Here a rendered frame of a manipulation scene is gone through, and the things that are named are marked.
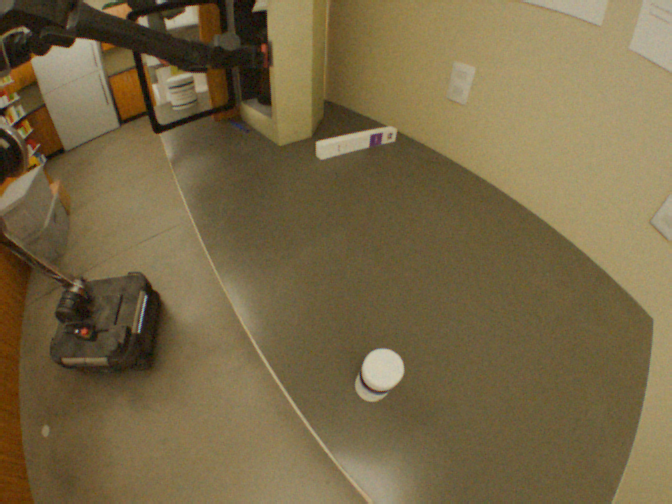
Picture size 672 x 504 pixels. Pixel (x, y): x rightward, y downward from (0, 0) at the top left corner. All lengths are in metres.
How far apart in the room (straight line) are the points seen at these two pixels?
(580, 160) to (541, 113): 0.15
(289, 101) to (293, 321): 0.57
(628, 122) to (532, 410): 0.60
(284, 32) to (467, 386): 0.79
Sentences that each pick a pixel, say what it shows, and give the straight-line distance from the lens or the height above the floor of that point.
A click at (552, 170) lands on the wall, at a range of 0.77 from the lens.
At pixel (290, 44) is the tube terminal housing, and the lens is 0.74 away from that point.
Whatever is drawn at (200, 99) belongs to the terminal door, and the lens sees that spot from 0.99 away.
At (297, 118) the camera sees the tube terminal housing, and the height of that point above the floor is 1.01.
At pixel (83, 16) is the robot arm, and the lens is 0.66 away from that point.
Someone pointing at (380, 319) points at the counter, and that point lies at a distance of 0.39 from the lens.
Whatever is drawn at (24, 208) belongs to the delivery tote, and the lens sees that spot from 2.62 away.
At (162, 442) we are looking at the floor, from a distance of 1.47.
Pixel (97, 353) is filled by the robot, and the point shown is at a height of 0.24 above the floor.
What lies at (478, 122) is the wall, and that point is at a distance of 0.82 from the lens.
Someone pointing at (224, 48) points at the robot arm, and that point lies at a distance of 0.75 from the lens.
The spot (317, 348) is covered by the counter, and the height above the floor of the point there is 0.94.
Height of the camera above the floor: 1.27
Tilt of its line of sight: 48 degrees down
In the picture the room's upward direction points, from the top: 4 degrees clockwise
